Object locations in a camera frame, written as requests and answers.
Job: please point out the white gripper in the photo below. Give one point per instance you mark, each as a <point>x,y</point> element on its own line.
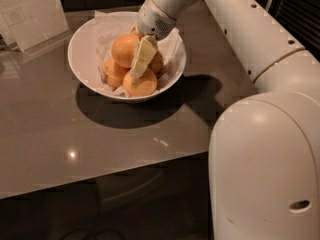
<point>153,23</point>

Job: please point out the orange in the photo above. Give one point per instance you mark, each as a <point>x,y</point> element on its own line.
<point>157,63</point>
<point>123,49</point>
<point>144,86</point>
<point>113,73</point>

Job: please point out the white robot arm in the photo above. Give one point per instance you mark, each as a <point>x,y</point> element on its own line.
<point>264,153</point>

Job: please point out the white ceramic bowl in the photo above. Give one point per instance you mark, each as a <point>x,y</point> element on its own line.
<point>80,54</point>

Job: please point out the white paper liner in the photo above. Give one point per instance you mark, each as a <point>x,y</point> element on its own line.
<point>109,26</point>

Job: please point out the clear acrylic sign stand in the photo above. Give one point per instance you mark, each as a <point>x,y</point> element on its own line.
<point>30,26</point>

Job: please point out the dark slatted vent panel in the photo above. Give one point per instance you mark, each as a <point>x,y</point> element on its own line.
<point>301,18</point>

